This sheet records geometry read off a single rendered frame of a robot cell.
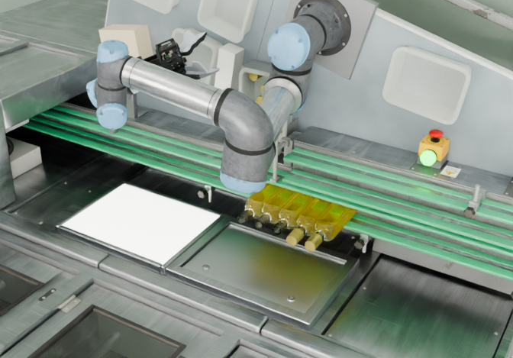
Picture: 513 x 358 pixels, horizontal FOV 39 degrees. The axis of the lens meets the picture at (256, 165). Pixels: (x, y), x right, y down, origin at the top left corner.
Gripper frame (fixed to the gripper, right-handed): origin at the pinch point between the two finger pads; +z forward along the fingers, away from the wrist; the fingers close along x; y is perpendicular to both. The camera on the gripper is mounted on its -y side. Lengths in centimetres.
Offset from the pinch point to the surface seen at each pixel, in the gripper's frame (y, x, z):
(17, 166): -49, 35, -84
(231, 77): -32.6, 20.1, 0.3
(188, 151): -47, 10, -22
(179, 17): -23, 46, -9
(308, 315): -42, -62, -3
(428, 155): -38, -32, 45
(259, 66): -29.0, 16.8, 9.9
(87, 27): -51, 94, -49
